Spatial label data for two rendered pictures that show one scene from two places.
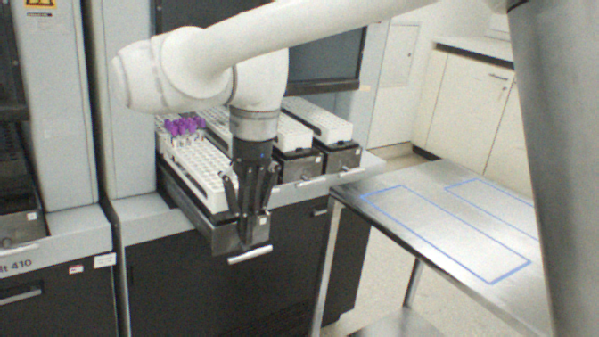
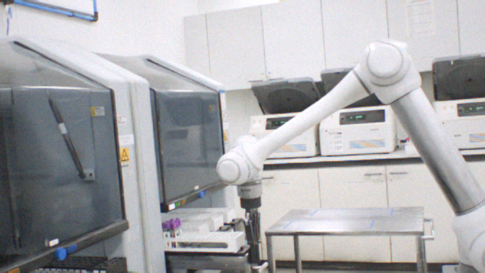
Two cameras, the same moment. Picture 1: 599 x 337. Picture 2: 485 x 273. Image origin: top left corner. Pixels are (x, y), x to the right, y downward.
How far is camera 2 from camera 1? 1.32 m
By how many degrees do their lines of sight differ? 38
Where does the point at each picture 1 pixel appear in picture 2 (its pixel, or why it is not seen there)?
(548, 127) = (409, 118)
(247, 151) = (255, 202)
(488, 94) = not seen: hidden behind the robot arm
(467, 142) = not seen: hidden behind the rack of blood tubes
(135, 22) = (152, 163)
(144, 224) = not seen: outside the picture
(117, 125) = (151, 228)
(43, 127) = (128, 235)
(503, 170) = (276, 246)
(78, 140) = (139, 241)
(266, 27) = (291, 131)
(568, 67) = (409, 107)
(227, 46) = (279, 141)
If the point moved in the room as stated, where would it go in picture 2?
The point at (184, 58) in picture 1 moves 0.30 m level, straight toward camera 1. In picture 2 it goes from (258, 152) to (342, 151)
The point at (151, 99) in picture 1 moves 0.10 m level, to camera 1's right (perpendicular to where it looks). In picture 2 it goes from (247, 173) to (273, 170)
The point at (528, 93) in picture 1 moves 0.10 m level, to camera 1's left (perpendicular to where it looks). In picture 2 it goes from (403, 115) to (378, 117)
